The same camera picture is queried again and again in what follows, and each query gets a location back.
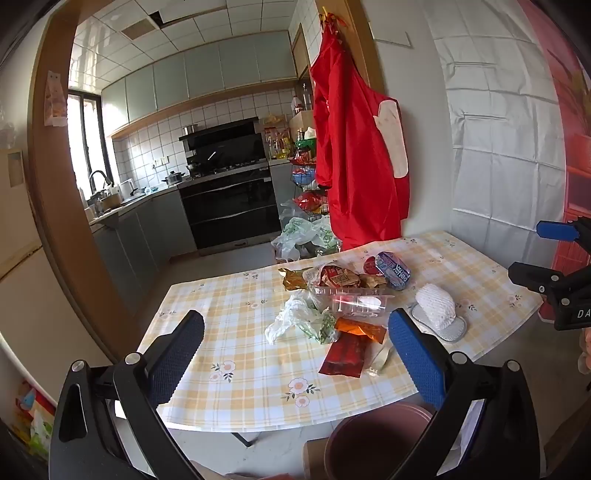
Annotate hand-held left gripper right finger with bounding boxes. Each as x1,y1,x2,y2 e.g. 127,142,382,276
383,308,542,480

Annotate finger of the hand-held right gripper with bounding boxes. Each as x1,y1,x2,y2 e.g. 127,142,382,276
536,219,591,243
508,261,573,298

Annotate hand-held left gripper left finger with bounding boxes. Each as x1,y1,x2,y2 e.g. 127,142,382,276
48,309,206,480

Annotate small clear wrapper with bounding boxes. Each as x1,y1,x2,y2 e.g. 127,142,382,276
367,344,396,377

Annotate silver foil tray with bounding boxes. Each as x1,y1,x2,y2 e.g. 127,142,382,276
410,302,468,343

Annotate orange wrapper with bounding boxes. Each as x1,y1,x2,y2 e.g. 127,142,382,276
335,318,387,345

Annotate dark red wrapper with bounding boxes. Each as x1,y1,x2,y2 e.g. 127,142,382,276
318,333,378,378

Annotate clear plastic tray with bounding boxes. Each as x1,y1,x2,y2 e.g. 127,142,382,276
314,286,396,320

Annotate blue white snack packet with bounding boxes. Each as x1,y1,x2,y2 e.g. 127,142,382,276
375,251,412,291

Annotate pink plastic bucket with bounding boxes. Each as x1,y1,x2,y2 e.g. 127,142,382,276
325,402,435,480

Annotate red brown snack packet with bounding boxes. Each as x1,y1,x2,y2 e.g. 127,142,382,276
318,263,363,289

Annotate white green plastic bag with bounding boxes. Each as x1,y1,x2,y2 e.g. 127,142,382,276
264,291,341,345

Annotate gold foil wrapper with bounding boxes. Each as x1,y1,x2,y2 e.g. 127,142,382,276
278,267,315,291

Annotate person's right hand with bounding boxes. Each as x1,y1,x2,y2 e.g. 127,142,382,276
576,330,591,371

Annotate yellow checked tablecloth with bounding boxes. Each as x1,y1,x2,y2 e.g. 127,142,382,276
137,230,544,433

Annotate grey lower cabinets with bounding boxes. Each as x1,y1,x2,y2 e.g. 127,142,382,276
91,188,197,296

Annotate grey cabinets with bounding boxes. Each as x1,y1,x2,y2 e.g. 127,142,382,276
100,30,299,126
91,188,197,296

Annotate black built-in oven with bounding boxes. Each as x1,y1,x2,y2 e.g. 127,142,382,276
179,168,282,251

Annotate colourful packaging box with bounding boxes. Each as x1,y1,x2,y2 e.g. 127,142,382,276
13,382,57,459

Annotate plastic bags on floor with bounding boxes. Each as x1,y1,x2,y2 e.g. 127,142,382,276
271,215,341,262

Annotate kitchen faucet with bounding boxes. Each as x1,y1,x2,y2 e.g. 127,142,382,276
88,170,112,205

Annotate gas hob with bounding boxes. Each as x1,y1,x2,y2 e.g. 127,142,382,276
187,159,270,179

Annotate red apron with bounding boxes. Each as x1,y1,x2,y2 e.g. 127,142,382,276
309,18,411,251

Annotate black range hood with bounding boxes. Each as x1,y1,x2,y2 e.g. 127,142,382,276
179,117,267,167

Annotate kitchen window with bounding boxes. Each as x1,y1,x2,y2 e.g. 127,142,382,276
68,91,114,186

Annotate bottles on shelf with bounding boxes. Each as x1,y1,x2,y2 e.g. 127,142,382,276
292,83,315,116

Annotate grey upper cabinets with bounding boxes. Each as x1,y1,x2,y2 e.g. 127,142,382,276
100,30,299,126

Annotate white creased wall sheet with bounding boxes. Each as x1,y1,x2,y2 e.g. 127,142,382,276
422,0,570,252

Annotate wooden door frame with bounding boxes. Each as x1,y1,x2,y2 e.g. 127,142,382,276
27,0,134,366

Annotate wire rack with groceries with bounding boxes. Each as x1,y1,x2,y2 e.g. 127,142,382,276
287,138,331,219

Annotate paper wall poster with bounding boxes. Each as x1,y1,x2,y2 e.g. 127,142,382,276
43,70,69,127

